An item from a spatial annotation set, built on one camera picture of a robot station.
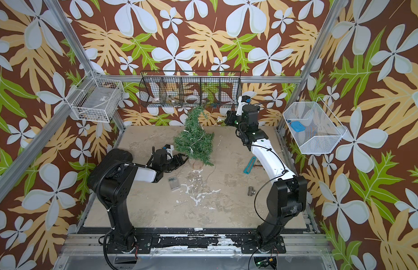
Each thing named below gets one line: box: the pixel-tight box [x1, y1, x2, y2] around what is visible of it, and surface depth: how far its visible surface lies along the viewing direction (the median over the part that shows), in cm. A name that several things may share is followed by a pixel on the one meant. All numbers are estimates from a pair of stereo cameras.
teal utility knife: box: [243, 155, 257, 175], surface depth 102 cm
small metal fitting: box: [247, 186, 256, 197], surface depth 90 cm
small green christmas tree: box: [173, 106, 215, 167], surface depth 80 cm
